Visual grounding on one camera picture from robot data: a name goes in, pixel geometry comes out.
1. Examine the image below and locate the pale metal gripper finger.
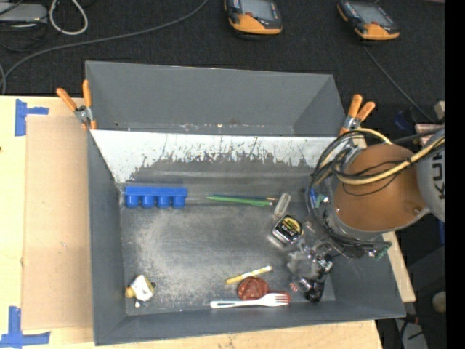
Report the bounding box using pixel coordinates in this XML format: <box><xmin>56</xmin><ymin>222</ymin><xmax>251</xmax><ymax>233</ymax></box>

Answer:
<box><xmin>286</xmin><ymin>246</ymin><xmax>323</xmax><ymax>276</ymax></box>
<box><xmin>291</xmin><ymin>258</ymin><xmax>334</xmax><ymax>294</ymax></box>

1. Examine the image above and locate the blue four-cylinder plastic block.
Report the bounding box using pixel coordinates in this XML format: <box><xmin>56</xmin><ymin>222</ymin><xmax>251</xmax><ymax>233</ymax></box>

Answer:
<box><xmin>124</xmin><ymin>185</ymin><xmax>189</xmax><ymax>210</ymax></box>

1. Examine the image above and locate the red-brown toy pizza slice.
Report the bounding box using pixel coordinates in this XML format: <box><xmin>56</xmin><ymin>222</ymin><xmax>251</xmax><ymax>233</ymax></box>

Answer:
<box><xmin>237</xmin><ymin>276</ymin><xmax>270</xmax><ymax>302</ymax></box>

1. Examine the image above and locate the yellow and white marker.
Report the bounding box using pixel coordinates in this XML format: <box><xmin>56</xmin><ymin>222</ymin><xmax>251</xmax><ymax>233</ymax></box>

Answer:
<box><xmin>225</xmin><ymin>265</ymin><xmax>274</xmax><ymax>286</ymax></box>

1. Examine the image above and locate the clear plastic tube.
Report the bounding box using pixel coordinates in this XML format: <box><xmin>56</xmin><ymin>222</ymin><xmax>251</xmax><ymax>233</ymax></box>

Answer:
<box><xmin>273</xmin><ymin>192</ymin><xmax>292</xmax><ymax>218</ymax></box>

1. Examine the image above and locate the black and yellow tape measure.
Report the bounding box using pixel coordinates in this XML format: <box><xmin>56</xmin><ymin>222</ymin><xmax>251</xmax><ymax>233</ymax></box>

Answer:
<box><xmin>267</xmin><ymin>214</ymin><xmax>305</xmax><ymax>249</ymax></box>

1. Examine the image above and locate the white plastic fork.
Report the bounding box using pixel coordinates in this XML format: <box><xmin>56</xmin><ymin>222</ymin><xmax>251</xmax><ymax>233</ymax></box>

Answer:
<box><xmin>209</xmin><ymin>292</ymin><xmax>291</xmax><ymax>310</ymax></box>

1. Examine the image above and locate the brown cardboard board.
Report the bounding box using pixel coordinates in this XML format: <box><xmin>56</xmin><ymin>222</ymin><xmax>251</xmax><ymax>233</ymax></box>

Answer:
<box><xmin>20</xmin><ymin>115</ymin><xmax>97</xmax><ymax>332</ymax></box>

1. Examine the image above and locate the grey metal bin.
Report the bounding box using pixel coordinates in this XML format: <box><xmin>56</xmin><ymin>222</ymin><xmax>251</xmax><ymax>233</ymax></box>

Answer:
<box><xmin>84</xmin><ymin>60</ymin><xmax>408</xmax><ymax>347</ymax></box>

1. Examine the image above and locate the yellow and white toy figure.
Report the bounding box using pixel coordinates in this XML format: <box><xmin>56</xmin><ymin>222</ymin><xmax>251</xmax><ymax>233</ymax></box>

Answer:
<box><xmin>124</xmin><ymin>274</ymin><xmax>158</xmax><ymax>309</ymax></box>

